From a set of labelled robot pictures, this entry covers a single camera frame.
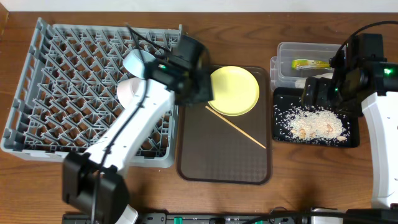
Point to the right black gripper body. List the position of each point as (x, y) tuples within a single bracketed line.
[(346, 104)]

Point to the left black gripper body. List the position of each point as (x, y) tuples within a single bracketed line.
[(197, 90)]

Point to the white napkin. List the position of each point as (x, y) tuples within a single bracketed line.
[(301, 83)]

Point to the wooden chopstick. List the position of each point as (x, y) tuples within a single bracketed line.
[(235, 127)]

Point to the green snack wrapper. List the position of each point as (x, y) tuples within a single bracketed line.
[(308, 64)]

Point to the yellow plate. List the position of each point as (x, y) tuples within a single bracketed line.
[(235, 91)]

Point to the light blue bowl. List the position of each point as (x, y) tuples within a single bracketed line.
[(134, 62)]

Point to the white pink bowl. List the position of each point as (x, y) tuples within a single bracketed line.
[(126, 90)]

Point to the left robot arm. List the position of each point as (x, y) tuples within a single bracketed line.
[(93, 181)]

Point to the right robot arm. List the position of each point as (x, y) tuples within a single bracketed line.
[(369, 90)]

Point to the black waste tray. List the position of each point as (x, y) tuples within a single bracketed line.
[(287, 104)]

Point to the grey dishwasher rack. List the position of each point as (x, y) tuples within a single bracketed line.
[(66, 96)]

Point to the rice pile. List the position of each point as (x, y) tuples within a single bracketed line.
[(310, 124)]

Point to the clear plastic bin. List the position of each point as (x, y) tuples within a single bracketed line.
[(281, 72)]

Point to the brown serving tray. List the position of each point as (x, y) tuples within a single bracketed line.
[(210, 150)]

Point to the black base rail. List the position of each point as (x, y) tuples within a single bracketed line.
[(277, 215)]

